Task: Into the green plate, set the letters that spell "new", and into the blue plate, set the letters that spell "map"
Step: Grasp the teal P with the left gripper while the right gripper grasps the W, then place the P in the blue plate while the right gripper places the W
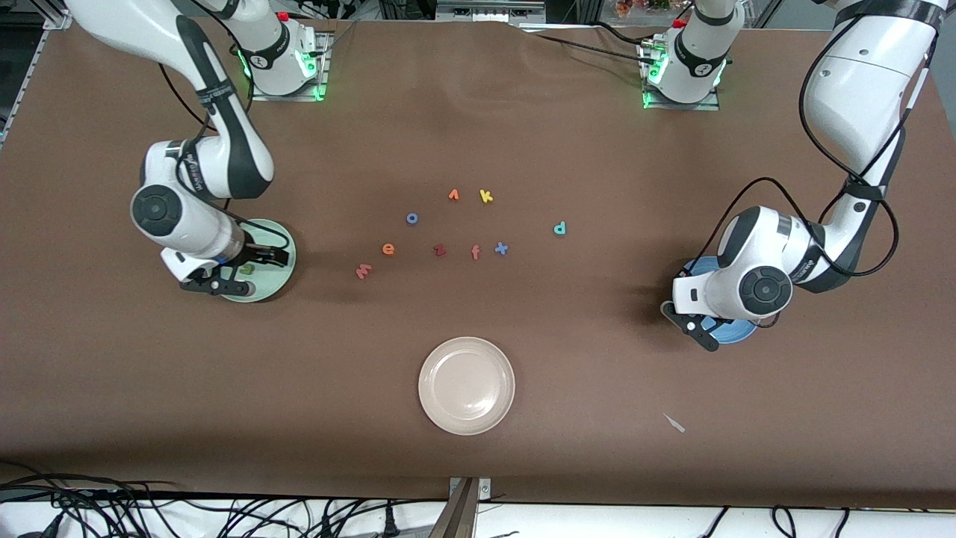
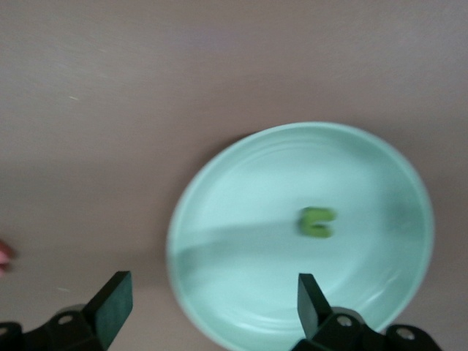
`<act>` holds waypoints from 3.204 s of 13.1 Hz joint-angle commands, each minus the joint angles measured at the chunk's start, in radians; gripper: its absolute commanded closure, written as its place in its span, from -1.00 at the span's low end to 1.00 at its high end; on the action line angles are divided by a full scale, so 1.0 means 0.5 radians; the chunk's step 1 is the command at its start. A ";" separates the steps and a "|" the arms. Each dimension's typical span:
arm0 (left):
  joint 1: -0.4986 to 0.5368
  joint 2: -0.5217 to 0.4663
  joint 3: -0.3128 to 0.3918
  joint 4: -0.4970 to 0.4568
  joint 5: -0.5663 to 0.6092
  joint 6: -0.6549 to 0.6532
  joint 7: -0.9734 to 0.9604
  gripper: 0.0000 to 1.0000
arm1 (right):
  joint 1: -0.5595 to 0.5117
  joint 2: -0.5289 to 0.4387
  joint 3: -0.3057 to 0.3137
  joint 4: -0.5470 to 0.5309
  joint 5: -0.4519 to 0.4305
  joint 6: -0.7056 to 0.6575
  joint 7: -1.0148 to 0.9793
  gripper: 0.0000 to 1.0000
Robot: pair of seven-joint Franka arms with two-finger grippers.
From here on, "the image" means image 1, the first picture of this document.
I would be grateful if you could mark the dark metal bar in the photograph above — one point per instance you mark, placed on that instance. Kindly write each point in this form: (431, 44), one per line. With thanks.
(455, 515)

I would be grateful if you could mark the aluminium frame corner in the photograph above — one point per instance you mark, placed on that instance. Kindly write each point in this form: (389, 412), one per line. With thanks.
(56, 21)

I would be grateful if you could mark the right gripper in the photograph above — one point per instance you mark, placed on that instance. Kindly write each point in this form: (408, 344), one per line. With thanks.
(258, 255)

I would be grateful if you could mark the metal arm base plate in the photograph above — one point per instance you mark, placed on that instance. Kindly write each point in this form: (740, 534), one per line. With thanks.
(709, 105)
(324, 45)

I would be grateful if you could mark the blue plate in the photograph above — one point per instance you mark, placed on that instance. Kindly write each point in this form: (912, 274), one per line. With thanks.
(736, 333)

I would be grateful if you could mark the orange cluttered items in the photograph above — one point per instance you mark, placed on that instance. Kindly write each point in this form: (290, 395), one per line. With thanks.
(650, 6)

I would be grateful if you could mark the small white paper scrap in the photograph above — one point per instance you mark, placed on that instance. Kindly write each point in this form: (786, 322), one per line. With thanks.
(674, 423)

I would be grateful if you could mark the green plate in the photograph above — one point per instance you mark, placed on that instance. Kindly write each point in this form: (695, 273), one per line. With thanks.
(280, 284)

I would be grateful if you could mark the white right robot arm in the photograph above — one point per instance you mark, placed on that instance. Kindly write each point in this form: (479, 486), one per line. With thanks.
(127, 22)

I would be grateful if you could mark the grey metal box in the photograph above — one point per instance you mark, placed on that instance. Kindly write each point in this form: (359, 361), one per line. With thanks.
(489, 9)

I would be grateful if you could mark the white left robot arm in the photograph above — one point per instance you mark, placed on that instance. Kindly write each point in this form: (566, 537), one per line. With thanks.
(859, 82)

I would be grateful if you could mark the silver metal bracket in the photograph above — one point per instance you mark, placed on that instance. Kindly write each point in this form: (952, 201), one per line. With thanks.
(484, 487)

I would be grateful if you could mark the pink foam letter m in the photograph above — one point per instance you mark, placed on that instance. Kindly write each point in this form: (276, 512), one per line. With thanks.
(364, 271)

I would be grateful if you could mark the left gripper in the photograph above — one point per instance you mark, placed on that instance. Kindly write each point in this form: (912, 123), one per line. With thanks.
(726, 321)

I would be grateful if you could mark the beige plate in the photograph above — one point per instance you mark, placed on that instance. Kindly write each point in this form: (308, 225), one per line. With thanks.
(467, 385)

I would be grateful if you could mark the brown table cover sheet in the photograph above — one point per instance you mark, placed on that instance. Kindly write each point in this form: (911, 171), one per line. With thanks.
(478, 112)

